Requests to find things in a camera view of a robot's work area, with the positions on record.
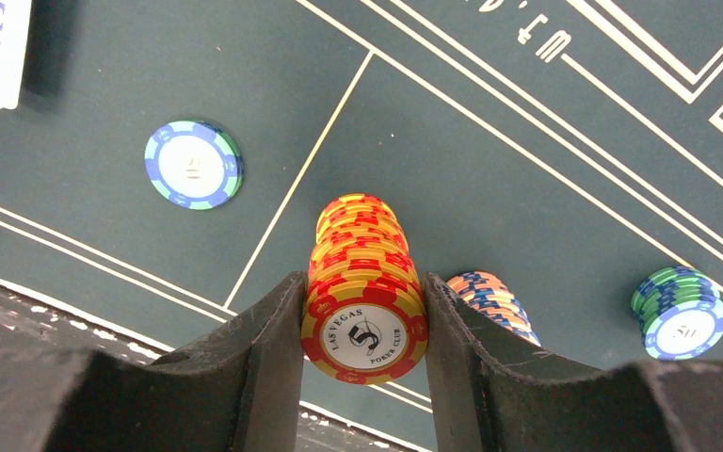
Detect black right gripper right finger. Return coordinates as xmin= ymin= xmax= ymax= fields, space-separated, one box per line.
xmin=422 ymin=273 xmax=723 ymax=451

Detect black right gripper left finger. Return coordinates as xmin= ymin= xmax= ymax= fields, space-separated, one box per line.
xmin=0 ymin=271 xmax=306 ymax=451

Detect red yellow poker chip stack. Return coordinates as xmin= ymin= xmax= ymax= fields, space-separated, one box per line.
xmin=300 ymin=193 xmax=428 ymax=385

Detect green chips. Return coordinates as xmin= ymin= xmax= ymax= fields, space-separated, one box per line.
xmin=630 ymin=266 xmax=723 ymax=361

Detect green poker chip stack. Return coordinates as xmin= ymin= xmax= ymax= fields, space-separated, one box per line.
xmin=144 ymin=120 xmax=244 ymax=210

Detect dark green poker mat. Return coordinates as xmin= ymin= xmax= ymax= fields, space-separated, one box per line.
xmin=0 ymin=0 xmax=723 ymax=452

